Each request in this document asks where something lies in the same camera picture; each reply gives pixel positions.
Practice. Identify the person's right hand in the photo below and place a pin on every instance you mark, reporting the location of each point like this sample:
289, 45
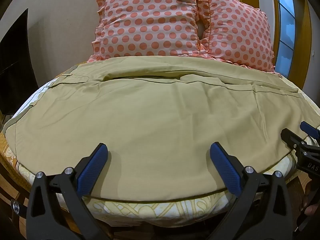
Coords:
309, 195

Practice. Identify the pink polka dot pillow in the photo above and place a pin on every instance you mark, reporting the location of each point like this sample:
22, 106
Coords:
150, 22
237, 32

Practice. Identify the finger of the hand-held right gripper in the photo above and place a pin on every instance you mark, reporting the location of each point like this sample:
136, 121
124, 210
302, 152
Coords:
310, 128
291, 138

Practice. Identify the window with wooden frame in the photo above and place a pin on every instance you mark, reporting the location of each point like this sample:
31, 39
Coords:
283, 27

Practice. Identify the black television screen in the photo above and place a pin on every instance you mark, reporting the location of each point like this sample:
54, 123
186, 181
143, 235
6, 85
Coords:
13, 62

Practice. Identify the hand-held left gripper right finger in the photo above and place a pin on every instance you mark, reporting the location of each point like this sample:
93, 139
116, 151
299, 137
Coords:
226, 170

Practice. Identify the patterned yellow bed sheet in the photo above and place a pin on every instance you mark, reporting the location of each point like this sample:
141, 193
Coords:
150, 208

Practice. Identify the olive green bedsheet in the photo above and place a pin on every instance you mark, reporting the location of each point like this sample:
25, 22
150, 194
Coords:
155, 127

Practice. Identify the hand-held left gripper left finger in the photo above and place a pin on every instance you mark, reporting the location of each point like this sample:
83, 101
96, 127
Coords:
92, 167

